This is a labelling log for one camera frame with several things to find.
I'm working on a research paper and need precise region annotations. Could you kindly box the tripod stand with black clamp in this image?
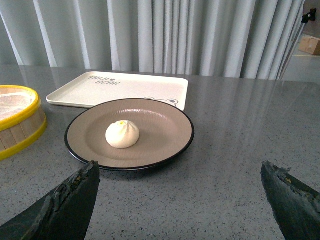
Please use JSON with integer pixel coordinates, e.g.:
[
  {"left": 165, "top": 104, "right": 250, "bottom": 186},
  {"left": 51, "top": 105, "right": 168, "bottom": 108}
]
[{"left": 276, "top": 8, "right": 317, "bottom": 81}]

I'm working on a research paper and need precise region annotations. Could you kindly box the white steamer liner paper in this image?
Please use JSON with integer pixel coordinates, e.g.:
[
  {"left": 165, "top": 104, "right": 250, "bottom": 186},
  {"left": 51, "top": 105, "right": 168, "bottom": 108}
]
[{"left": 0, "top": 92, "right": 36, "bottom": 121}]

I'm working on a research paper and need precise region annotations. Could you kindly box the wooden steamer with yellow rims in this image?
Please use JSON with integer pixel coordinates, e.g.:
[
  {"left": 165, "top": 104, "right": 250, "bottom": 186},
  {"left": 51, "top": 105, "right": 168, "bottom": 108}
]
[{"left": 0, "top": 85, "right": 47, "bottom": 160}]

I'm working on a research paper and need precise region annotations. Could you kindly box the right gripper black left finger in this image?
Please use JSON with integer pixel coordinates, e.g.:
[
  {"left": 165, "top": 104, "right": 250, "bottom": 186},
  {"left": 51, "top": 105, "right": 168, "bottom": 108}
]
[{"left": 0, "top": 161, "right": 100, "bottom": 240}]

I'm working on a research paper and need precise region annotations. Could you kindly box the cardboard box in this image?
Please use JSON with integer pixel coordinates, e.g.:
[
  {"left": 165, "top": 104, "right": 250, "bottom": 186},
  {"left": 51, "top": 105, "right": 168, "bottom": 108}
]
[{"left": 298, "top": 36, "right": 320, "bottom": 56}]

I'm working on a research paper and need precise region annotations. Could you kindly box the cream rectangular tray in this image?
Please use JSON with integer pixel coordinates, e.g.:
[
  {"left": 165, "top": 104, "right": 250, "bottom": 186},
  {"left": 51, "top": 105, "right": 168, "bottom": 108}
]
[{"left": 46, "top": 71, "right": 189, "bottom": 111}]

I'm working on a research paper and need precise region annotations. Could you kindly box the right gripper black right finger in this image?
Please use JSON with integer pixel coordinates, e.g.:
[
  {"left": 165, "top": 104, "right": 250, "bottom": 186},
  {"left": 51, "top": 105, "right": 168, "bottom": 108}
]
[{"left": 261, "top": 161, "right": 320, "bottom": 240}]

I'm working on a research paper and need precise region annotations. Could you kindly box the brown plate with black rim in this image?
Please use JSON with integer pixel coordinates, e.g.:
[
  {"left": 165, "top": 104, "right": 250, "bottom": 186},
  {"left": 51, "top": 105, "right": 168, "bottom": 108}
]
[{"left": 64, "top": 98, "right": 195, "bottom": 171}]

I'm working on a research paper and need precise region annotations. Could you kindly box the white steamed bun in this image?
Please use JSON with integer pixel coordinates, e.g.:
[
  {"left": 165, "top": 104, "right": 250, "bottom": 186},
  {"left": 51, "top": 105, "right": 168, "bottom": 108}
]
[{"left": 105, "top": 120, "right": 140, "bottom": 149}]

